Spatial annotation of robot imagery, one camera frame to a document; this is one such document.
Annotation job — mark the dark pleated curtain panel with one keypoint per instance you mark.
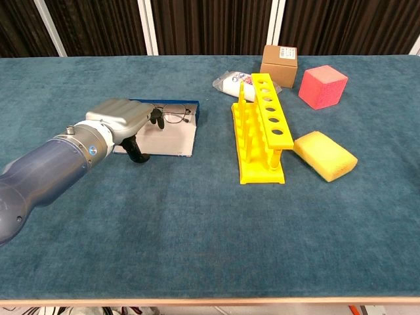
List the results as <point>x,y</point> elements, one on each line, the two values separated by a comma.
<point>213,26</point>
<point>98,26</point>
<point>348,23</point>
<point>16,26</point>

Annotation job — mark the yellow toy brick plate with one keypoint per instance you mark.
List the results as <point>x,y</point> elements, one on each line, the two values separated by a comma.
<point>262,170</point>

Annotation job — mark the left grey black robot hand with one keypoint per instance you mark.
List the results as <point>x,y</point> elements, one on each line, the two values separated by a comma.
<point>121,115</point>

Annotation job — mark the round wire-frame eyeglasses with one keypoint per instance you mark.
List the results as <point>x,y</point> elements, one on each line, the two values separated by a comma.
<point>175,115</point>

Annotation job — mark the white partition post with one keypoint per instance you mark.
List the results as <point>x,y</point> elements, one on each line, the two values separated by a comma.
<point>147,28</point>
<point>275,23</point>
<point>416,50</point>
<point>49,28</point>

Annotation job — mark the yellow sponge block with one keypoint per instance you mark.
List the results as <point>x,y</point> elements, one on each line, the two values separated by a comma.
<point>325,154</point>

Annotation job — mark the red foam cube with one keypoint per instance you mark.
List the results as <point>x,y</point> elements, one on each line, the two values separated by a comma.
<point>323,87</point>

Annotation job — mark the teal velvet table cloth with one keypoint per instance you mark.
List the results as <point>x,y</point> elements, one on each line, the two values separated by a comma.
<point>197,236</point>

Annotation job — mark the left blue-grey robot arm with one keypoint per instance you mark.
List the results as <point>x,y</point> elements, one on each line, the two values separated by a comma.
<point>49,170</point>

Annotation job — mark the white packet in clear bag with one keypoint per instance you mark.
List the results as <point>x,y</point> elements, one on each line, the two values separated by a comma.
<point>229,86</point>

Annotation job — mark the blue printed glasses case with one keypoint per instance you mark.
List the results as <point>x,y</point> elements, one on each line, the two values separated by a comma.
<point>170,141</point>

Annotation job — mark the brown cardboard box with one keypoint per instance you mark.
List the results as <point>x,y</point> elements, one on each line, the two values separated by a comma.
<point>279,70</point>

